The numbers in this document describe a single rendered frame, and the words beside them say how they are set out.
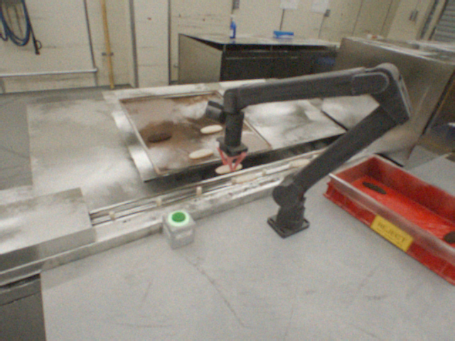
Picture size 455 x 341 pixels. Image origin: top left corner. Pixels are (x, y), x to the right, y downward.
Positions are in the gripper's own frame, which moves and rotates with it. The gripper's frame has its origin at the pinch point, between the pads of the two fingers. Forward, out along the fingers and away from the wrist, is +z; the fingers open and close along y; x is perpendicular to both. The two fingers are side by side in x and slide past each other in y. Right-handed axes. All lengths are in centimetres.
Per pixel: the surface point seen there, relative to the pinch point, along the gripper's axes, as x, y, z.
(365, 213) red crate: -33.6, -34.0, 7.3
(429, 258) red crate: -35, -55, 8
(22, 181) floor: 79, 166, 91
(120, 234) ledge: 39.0, -8.4, 6.8
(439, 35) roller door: -708, 249, -20
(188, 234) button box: 22.7, -16.2, 7.1
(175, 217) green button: 25.3, -12.9, 2.5
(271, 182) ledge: -14.5, -6.8, 6.8
